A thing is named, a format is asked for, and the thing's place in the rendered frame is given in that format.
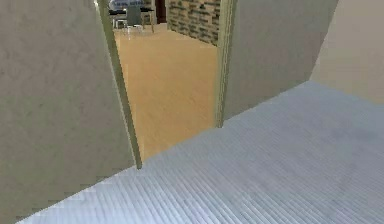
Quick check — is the grey dining chair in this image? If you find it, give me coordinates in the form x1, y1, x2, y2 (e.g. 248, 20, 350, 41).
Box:
114, 5, 145, 34

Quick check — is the black dining table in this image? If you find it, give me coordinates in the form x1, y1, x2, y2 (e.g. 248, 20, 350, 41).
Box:
108, 7, 156, 34

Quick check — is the dark red room door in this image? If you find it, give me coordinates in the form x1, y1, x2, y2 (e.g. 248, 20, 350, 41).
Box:
154, 0, 167, 25

